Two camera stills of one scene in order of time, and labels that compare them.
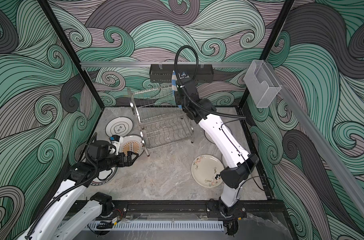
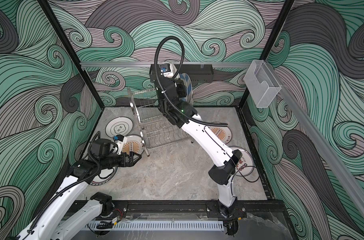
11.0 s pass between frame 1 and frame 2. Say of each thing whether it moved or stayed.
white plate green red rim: stayed
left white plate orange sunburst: stayed
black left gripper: stayed
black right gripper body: moved
